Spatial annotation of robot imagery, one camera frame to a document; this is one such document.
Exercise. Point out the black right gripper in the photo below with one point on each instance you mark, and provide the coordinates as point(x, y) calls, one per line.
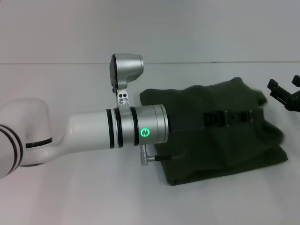
point(294, 100)

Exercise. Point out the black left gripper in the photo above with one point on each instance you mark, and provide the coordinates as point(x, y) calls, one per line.
point(185, 121)

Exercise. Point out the dark green shirt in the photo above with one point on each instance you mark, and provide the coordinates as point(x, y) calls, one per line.
point(222, 145)

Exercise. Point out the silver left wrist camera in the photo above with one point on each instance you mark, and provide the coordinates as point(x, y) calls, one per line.
point(125, 70)

